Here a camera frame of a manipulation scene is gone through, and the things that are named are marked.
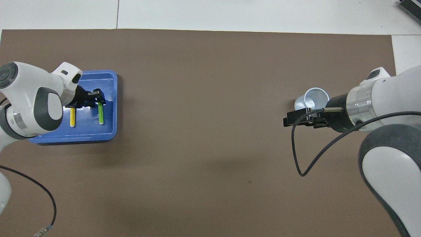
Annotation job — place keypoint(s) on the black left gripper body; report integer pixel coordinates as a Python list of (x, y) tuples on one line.
[(79, 98)]

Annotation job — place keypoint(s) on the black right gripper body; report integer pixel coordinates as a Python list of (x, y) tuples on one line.
[(338, 115)]

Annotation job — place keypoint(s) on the green marker pen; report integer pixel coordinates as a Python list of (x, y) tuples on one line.
[(101, 115)]

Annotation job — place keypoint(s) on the yellow marker pen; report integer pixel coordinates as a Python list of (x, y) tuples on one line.
[(72, 118)]

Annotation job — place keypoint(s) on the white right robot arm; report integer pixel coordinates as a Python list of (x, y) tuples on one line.
[(388, 98)]

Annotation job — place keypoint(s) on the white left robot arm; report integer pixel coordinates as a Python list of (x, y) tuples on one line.
[(29, 89)]

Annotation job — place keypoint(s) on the translucent plastic cup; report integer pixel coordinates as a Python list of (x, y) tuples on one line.
[(315, 97)]

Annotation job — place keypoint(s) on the blue plastic tray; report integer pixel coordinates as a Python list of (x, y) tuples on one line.
[(110, 125)]

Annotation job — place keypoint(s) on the brown table mat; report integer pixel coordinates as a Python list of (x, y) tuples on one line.
[(210, 59)]

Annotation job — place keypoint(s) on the grey ribbed device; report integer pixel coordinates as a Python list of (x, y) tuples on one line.
[(412, 6)]

